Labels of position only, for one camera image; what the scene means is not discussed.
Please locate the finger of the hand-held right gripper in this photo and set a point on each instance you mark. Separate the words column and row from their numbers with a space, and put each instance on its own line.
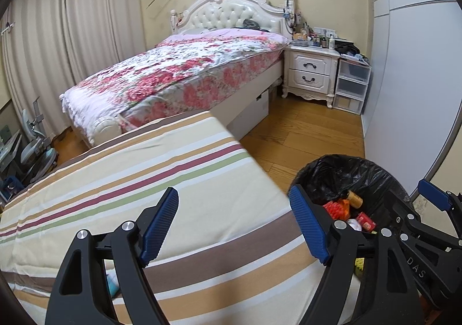
column 433, row 193
column 404, row 211

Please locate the dark cloth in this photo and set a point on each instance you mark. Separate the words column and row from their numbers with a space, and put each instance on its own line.
column 251, row 24

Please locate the orange foam fruit net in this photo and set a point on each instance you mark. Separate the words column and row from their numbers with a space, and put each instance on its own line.
column 334, row 210

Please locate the grey folded exercise machine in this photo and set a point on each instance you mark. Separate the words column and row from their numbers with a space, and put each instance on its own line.
column 36, row 155

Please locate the red small box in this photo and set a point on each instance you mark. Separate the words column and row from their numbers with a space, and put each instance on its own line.
column 366, row 221

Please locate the pink floral blanket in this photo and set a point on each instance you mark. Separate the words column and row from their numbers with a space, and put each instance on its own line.
column 180, row 69

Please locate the teal packet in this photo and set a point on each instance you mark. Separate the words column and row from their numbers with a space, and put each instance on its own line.
column 114, row 289

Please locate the trash bin with black bag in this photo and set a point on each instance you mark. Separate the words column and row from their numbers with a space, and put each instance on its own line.
column 325, row 177

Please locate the grey desk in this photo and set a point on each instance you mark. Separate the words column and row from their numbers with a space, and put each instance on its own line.
column 9, row 144

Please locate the white bed frame with headboard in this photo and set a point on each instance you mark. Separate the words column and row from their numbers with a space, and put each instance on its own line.
column 223, row 11

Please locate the cluster of small bottles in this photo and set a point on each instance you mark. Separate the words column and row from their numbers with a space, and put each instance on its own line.
column 314, row 38

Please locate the white nightstand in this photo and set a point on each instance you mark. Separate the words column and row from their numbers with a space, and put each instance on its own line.
column 310, row 72

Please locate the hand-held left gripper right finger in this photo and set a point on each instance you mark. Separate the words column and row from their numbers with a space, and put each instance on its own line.
column 310, row 227

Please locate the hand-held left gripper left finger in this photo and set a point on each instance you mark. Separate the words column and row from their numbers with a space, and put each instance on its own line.
column 160, row 224

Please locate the clear plastic drawer unit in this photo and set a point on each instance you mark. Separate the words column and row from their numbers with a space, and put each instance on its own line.
column 352, row 87

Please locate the white wardrobe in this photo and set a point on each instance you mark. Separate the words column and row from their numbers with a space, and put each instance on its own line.
column 397, row 94

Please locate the yellow green wrapper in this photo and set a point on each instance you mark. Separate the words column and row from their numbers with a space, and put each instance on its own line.
column 360, row 264

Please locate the striped bed sheet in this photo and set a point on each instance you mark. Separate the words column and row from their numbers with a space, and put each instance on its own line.
column 144, row 166

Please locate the white tissue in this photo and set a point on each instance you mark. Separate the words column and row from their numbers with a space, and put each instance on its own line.
column 353, row 225

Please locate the beige curtains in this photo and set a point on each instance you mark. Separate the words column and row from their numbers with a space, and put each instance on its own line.
column 72, row 40

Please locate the white cardboard box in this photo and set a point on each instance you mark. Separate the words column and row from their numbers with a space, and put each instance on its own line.
column 249, row 112

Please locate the dark clothes pile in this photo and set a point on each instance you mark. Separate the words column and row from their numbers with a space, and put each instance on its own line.
column 352, row 50

